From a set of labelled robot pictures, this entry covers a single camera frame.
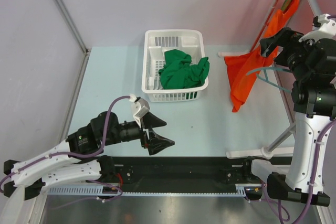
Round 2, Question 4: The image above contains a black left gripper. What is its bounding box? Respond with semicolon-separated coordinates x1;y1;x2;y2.
103;112;175;154

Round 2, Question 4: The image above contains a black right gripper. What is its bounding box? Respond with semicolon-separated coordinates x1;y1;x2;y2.
260;26;319;81

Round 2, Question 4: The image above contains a teal plastic hanger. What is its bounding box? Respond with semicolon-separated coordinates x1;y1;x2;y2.
246;66;293;94

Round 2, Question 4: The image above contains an orange t shirt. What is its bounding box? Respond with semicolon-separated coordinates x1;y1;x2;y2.
224;0;300;113

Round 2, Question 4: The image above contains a green plastic hanger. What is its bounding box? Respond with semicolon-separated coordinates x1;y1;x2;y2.
281;0;292;13

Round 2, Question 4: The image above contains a green t shirt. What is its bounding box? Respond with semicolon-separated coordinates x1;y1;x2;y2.
158;49;210;90

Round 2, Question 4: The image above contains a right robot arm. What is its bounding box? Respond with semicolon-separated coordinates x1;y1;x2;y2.
242;27;335;207

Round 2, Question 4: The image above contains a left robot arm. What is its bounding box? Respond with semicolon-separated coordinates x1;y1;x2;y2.
1;94;175;200

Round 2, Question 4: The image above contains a white plastic dish basket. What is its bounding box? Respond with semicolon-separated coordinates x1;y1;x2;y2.
142;29;210;102

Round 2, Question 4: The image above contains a grey clothes rack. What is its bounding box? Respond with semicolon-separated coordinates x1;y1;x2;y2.
217;0;336;159

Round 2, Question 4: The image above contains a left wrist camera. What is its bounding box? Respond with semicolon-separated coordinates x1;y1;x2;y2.
129;94;150;121

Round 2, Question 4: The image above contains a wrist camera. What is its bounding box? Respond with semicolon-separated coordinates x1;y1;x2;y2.
299;14;335;42
129;94;150;121

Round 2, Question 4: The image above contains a black table front rail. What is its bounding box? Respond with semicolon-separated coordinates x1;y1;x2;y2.
98;157;261;193

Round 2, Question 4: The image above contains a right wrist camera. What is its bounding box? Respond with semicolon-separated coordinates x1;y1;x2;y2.
299;14;335;42

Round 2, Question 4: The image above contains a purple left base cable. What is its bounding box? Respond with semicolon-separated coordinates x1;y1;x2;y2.
49;173;126;210

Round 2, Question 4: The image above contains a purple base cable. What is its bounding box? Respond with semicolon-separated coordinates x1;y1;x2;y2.
49;173;126;210
246;182;318;222

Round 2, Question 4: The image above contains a white slotted cable duct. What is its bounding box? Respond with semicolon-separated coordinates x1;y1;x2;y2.
47;184;263;197

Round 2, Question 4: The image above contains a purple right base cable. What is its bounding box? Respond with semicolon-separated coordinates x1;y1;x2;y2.
246;182;318;222

